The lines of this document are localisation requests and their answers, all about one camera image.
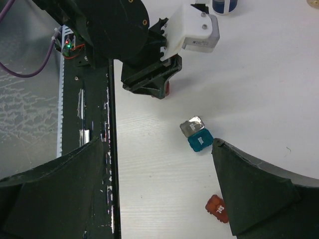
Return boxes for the red pill box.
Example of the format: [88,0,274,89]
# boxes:
[164,81,170,97]
[205,194,229,224]

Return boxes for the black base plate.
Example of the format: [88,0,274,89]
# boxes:
[58,44,121,239]

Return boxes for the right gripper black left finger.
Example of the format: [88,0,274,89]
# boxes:
[0,138,103,239]

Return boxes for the glass pill bottle yellow pills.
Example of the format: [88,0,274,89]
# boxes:
[307,0,319,9]

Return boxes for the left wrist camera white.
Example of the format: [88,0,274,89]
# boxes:
[160,4,220,62]

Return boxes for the red pill box left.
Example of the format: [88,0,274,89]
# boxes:
[164,81,170,97]

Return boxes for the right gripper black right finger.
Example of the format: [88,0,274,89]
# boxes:
[212,138,319,239]

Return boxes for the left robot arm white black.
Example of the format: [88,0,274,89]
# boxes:
[34,0,182,99]

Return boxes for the red pill box right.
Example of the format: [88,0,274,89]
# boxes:
[205,194,229,224]

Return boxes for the teal pill box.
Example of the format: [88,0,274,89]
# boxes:
[187,128,214,152]

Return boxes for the grey pill box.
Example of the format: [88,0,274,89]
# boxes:
[179,116,205,138]

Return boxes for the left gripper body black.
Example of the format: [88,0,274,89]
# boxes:
[121,18,182,99]

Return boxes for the white bottle cap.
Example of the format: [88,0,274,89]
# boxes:
[212,0,238,15]

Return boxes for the white cable duct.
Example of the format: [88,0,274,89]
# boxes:
[56,24,75,159]

